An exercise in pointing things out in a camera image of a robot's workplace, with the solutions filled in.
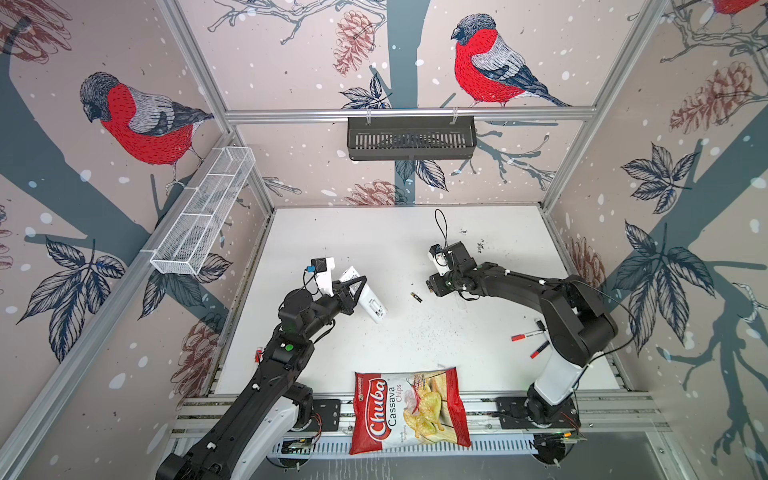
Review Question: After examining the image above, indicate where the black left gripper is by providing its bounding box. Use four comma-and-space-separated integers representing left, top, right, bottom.
301, 274, 366, 342

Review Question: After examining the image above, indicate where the white remote control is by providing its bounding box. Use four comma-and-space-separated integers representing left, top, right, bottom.
340, 266, 387, 323

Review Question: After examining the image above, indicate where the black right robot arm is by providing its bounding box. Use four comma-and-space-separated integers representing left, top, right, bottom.
427, 242, 618, 427

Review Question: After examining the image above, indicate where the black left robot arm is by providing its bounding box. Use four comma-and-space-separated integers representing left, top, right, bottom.
155, 276, 367, 479

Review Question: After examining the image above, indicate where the red marker pen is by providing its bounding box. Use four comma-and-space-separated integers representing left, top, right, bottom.
530, 340, 550, 359
511, 330, 546, 342

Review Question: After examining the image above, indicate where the red Chuba cassava chips bag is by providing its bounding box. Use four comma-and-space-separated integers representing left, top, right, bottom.
349, 367, 471, 455

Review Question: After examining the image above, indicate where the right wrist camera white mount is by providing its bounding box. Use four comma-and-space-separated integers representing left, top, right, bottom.
428, 244, 451, 275

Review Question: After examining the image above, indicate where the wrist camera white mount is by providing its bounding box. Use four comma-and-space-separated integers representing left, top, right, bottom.
308, 257, 335, 296
428, 244, 451, 275

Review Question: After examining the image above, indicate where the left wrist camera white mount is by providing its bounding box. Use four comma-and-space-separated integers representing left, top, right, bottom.
308, 257, 335, 296

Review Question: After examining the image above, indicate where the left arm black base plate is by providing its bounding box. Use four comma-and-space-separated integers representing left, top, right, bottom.
299, 399, 342, 434

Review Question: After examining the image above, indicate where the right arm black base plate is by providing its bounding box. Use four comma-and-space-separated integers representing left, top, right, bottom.
494, 396, 581, 430

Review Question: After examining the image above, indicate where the black hanging wire basket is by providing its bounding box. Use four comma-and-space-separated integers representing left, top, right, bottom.
347, 116, 477, 161

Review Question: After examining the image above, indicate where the white mesh wire basket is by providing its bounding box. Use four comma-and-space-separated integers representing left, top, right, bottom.
151, 146, 255, 275

